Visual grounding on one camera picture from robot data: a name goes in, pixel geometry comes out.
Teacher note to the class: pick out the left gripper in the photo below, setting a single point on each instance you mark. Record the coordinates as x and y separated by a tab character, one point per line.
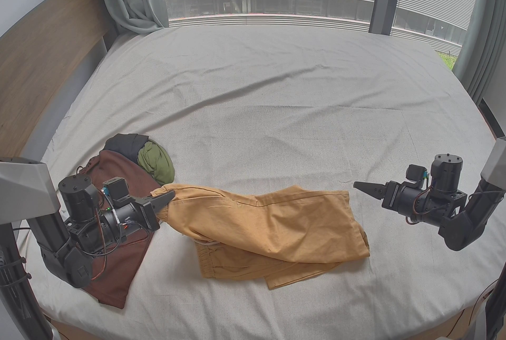
130	218

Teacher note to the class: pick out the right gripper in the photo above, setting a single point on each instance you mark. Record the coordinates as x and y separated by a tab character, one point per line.
411	200

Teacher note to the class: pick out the mustard yellow shorts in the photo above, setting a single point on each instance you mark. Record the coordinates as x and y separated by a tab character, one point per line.
276	220

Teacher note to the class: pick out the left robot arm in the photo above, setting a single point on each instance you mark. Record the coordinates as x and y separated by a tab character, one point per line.
51	235

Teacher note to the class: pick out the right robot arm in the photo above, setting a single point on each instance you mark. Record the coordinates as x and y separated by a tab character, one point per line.
466	220

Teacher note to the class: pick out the bed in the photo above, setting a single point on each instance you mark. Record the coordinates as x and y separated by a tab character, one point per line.
276	93

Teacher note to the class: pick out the brown garment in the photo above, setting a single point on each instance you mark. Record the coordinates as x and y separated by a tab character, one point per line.
122	168

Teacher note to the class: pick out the green garment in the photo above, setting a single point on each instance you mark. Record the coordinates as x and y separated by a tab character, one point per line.
158	164

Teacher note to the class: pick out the black garment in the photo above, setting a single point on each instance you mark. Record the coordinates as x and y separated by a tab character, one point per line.
122	145

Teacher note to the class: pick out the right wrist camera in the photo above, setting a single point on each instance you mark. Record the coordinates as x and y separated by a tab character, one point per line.
415	172

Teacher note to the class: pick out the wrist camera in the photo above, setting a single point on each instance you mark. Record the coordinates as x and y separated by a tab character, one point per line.
117	188
415	172

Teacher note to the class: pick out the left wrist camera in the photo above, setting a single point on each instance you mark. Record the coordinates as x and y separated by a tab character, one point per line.
117	188

